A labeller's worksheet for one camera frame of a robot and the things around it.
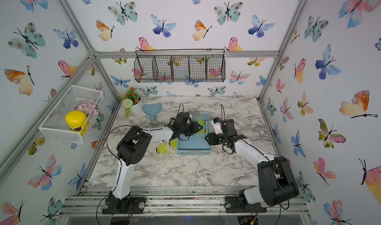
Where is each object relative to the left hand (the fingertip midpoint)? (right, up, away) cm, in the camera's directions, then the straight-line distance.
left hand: (204, 127), depth 97 cm
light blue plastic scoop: (-39, +12, +18) cm, 45 cm away
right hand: (+4, -4, -8) cm, 10 cm away
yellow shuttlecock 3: (-19, -9, -4) cm, 22 cm away
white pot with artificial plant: (-48, +17, +4) cm, 51 cm away
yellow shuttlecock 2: (-1, -2, 0) cm, 3 cm away
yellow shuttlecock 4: (-25, -12, -5) cm, 29 cm away
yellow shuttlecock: (-1, +3, +5) cm, 6 cm away
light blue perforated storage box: (-4, -11, -1) cm, 12 cm away
